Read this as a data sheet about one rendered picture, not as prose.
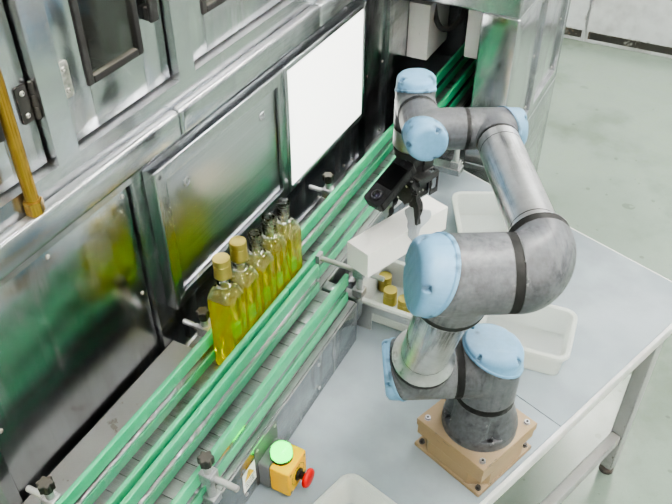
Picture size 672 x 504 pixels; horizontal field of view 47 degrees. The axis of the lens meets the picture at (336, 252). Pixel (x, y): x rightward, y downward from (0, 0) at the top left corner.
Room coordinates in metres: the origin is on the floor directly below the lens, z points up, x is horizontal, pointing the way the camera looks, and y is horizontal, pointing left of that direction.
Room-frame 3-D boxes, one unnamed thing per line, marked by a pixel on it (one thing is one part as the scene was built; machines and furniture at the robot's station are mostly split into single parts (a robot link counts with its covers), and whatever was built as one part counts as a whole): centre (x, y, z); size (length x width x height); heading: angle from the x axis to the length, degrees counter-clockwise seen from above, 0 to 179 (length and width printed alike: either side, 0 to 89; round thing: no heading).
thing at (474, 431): (0.99, -0.29, 0.89); 0.15 x 0.15 x 0.10
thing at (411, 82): (1.30, -0.15, 1.39); 0.09 x 0.08 x 0.11; 3
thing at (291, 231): (1.33, 0.11, 0.99); 0.06 x 0.06 x 0.21; 63
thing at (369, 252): (1.29, -0.13, 1.08); 0.24 x 0.06 x 0.06; 133
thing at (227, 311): (1.12, 0.22, 0.99); 0.06 x 0.06 x 0.21; 63
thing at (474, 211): (1.70, -0.41, 0.78); 0.22 x 0.17 x 0.09; 0
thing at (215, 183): (1.57, 0.14, 1.15); 0.90 x 0.03 x 0.34; 153
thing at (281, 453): (0.92, 0.11, 0.84); 0.05 x 0.05 x 0.03
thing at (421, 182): (1.31, -0.15, 1.23); 0.09 x 0.08 x 0.12; 133
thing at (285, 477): (0.92, 0.10, 0.79); 0.07 x 0.07 x 0.07; 63
